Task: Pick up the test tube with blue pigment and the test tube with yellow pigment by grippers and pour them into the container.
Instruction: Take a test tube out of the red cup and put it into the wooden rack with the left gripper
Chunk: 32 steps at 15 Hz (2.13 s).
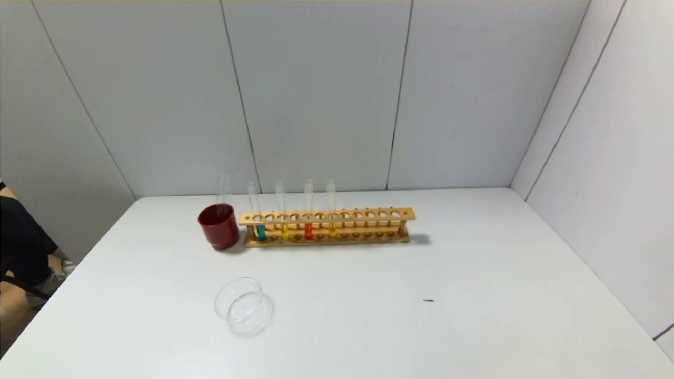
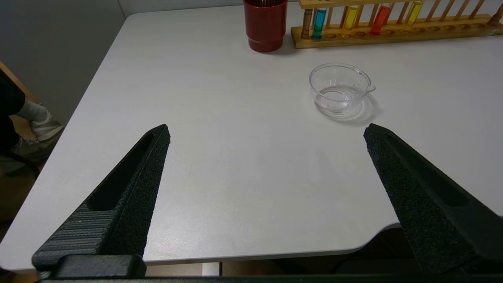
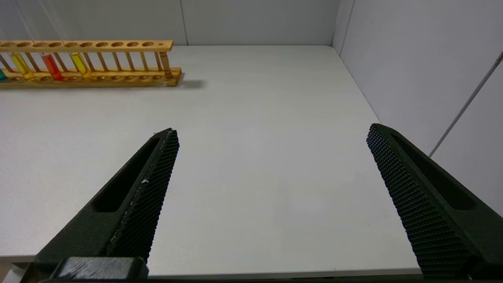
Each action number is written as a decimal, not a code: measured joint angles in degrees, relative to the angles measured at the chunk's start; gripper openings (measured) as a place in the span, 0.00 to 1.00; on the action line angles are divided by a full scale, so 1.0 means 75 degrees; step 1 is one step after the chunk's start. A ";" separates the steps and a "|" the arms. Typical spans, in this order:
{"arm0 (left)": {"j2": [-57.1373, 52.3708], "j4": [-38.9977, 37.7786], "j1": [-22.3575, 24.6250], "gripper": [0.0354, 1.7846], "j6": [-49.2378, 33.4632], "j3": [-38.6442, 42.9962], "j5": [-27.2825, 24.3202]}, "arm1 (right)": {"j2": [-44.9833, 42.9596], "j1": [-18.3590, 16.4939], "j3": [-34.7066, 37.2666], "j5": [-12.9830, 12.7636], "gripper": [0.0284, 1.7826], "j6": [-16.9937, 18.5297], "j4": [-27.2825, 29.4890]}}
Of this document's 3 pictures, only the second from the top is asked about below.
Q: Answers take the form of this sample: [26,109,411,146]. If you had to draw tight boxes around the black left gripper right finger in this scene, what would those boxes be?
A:
[363,123,503,274]

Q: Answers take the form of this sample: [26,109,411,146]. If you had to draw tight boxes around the clear glass beaker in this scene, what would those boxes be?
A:
[309,63,376,116]

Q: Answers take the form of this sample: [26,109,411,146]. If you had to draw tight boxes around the glass test tube yellow pigment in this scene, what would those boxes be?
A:
[405,1,424,26]
[341,5,359,38]

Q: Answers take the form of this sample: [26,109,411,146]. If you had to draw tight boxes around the glass test tube blue pigment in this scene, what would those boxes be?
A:
[312,8,327,40]

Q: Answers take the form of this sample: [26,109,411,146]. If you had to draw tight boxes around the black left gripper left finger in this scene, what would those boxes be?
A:
[32,124,171,277]

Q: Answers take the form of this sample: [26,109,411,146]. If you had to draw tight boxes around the dark red plastic cup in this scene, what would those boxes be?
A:
[243,0,288,53]

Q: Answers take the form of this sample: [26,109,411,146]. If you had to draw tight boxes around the person leg dark trousers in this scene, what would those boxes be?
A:
[0,70,48,154]

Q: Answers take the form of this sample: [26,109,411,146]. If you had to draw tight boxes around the wooden test tube rack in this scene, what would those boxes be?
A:
[291,0,503,49]

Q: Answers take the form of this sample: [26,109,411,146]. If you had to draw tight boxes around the glass test tube red pigment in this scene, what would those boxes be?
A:
[370,4,391,36]

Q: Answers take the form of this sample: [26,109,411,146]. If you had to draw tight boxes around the grey white sneaker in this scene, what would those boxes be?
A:
[29,112,64,143]
[12,136,51,162]

